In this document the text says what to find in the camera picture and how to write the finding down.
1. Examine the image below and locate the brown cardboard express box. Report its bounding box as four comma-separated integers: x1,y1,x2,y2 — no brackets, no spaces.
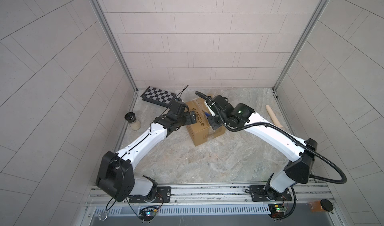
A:
187,98,226,147

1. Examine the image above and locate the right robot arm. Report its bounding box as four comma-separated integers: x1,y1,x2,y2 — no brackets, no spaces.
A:
205,95,315,201

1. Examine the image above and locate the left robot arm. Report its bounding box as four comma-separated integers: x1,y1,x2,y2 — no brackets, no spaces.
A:
96,100,197,202

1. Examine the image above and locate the black white chessboard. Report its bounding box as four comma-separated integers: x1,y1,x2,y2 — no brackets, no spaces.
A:
141,86,177,108

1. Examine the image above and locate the glass jar black lid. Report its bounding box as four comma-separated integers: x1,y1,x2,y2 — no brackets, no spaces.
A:
125,112,141,131

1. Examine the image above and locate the wooden rolling pin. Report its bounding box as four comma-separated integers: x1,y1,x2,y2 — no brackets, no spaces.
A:
266,105,285,130

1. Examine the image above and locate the left green circuit board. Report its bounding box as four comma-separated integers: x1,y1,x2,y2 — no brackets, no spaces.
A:
139,206,159,222

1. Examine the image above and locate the green circuit board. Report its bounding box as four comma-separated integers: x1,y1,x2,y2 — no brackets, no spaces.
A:
268,204,287,219
139,206,159,222

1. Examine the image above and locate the right green circuit board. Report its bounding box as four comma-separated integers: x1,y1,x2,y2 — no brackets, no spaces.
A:
268,204,287,219

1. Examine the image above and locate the brown jar black lid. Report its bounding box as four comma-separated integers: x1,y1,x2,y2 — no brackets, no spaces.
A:
309,199,334,213

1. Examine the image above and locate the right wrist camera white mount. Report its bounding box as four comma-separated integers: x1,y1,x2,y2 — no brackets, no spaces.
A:
205,101,216,117

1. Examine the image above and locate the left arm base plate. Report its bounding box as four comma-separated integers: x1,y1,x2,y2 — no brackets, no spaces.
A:
128,186,172,204

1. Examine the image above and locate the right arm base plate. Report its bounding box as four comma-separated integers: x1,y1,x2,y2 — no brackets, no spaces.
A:
245,185,293,202

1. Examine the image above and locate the aluminium front rail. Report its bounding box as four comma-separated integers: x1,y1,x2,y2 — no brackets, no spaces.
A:
78,180,347,226

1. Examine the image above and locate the black corrugated cable conduit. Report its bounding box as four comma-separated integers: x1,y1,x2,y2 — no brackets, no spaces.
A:
194,90,348,185

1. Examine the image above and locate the left corner aluminium post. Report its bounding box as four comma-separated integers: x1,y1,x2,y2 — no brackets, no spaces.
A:
89,0,139,94

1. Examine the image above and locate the corner aluminium post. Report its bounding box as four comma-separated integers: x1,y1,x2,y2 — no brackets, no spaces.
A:
272,0,330,94
89,0,139,94

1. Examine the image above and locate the metal ring hook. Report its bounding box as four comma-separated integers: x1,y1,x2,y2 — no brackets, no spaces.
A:
97,212,108,222

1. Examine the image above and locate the right corner aluminium post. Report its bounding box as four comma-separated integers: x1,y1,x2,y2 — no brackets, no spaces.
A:
272,0,330,94

